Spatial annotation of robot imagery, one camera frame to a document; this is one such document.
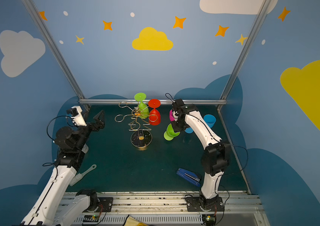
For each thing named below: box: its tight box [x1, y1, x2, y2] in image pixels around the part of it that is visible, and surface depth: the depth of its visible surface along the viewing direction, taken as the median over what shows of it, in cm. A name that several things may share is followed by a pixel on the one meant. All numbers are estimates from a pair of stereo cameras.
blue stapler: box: [176, 167, 201, 187], surface depth 84 cm
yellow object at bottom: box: [122, 214, 150, 226], surface depth 70 cm
